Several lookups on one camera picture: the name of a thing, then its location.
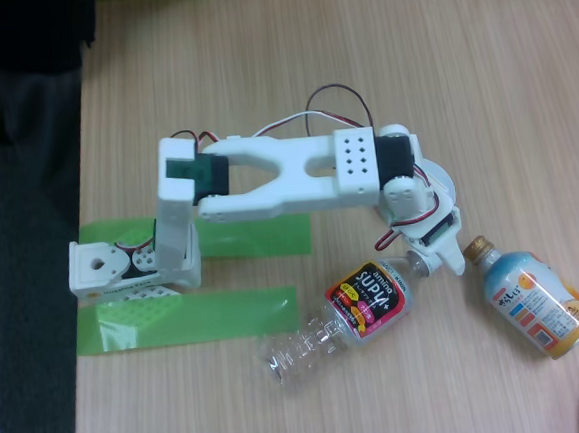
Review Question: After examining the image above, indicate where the clear plastic bottle white cap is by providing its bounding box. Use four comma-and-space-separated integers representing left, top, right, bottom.
251, 250, 441, 388

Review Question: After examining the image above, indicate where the orange drink bottle gold cap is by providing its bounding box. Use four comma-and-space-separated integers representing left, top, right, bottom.
461, 227, 579, 368

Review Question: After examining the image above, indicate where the white round plate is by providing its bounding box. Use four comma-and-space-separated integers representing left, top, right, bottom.
418, 158, 456, 212

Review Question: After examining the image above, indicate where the short green tape strip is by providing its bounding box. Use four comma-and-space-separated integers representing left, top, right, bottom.
76, 203, 314, 273

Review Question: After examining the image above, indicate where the long green tape strip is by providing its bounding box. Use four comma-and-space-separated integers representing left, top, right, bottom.
74, 284, 301, 359

